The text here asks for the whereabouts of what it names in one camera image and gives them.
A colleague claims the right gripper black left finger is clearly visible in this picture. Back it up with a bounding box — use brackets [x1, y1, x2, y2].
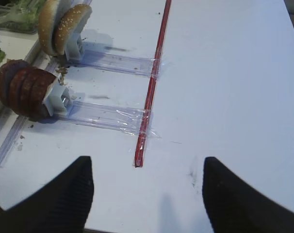
[0, 156, 94, 233]

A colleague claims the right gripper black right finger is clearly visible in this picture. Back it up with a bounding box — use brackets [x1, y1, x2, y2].
[202, 157, 294, 233]

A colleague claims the red meat patty stack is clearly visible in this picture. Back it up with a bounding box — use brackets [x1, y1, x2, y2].
[7, 66, 56, 120]

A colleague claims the green lettuce in box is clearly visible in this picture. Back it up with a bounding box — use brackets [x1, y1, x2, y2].
[0, 0, 43, 32]

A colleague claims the red plastic strip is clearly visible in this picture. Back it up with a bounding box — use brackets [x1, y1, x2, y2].
[134, 0, 172, 167]

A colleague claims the clear patty track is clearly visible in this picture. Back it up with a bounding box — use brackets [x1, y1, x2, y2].
[46, 100, 160, 138]

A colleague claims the clear bun track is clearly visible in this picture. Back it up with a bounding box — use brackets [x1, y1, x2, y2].
[69, 47, 169, 78]

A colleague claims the white bun pusher block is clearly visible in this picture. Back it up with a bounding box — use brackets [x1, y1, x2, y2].
[65, 33, 84, 61]

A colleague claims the rear sesame bun half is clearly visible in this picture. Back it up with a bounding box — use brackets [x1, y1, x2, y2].
[54, 4, 92, 55]

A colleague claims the sesame bun half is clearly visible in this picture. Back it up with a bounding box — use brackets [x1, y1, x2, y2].
[54, 4, 92, 55]
[38, 0, 71, 56]

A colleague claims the front sesame bun half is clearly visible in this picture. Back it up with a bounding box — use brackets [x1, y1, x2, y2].
[38, 0, 71, 56]

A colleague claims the clear plastic salad box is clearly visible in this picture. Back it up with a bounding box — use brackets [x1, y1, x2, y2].
[0, 0, 45, 34]

